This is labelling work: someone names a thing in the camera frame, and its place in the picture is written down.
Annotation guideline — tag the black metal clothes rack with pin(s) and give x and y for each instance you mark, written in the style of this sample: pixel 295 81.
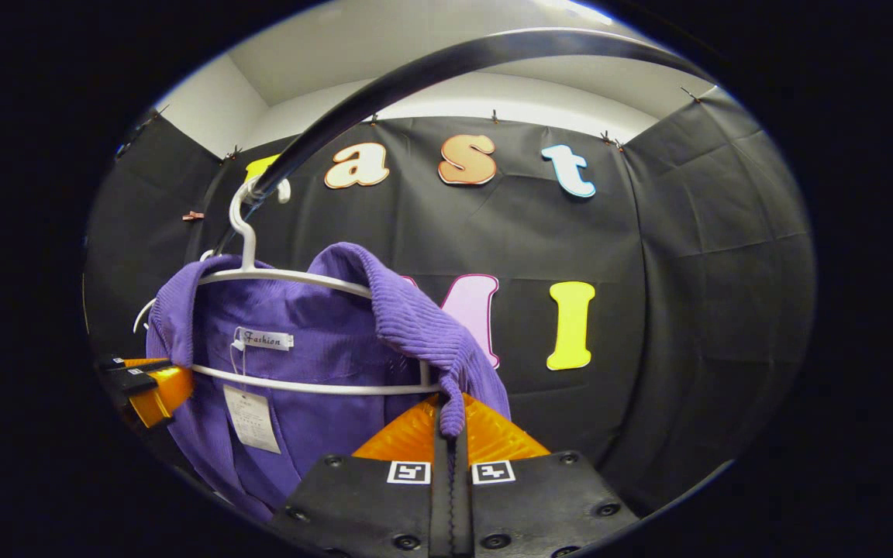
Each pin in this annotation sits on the black metal clothes rack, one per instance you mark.
pixel 493 45

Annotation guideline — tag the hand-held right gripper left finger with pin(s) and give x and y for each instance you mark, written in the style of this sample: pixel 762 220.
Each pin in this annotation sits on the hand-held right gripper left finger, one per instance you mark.
pixel 439 519

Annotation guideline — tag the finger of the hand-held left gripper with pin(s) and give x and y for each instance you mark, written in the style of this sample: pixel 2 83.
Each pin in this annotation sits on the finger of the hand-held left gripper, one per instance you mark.
pixel 125 384
pixel 113 363

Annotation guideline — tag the black backdrop cloth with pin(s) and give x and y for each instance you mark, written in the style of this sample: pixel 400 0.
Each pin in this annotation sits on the black backdrop cloth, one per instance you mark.
pixel 648 310

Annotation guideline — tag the red backdrop clip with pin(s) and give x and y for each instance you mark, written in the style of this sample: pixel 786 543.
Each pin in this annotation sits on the red backdrop clip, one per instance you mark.
pixel 192 215

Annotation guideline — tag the white plastic clothes hanger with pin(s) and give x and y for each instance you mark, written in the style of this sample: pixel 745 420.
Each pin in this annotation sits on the white plastic clothes hanger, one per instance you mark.
pixel 248 248
pixel 139 316

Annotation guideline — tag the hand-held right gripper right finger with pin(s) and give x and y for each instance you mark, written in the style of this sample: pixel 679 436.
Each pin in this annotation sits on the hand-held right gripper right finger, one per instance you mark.
pixel 460 519

